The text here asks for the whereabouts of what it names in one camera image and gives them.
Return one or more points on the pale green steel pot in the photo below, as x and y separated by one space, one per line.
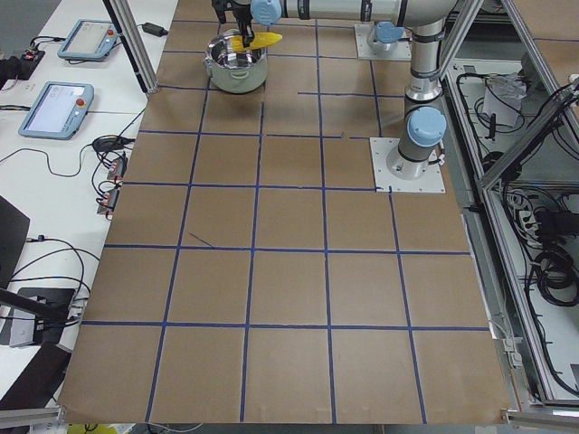
234 72

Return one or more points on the usb hub strip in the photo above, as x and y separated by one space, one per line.
108 190

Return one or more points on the black monitor stand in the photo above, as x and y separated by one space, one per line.
36 315

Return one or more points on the blue teach pendant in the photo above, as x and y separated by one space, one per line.
89 40
58 111

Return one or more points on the lower blue teach pendant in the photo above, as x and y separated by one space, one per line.
58 111

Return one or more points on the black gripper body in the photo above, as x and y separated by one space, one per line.
242 14

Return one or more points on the black power adapter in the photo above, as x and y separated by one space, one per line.
154 29

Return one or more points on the upper blue teach pendant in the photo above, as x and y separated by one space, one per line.
89 40

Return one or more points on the yellow corn cob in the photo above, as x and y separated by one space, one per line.
260 40

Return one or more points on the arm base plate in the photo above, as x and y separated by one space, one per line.
394 174
401 52

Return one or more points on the aluminium frame post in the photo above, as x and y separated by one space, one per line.
122 18

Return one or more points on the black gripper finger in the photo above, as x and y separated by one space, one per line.
247 36

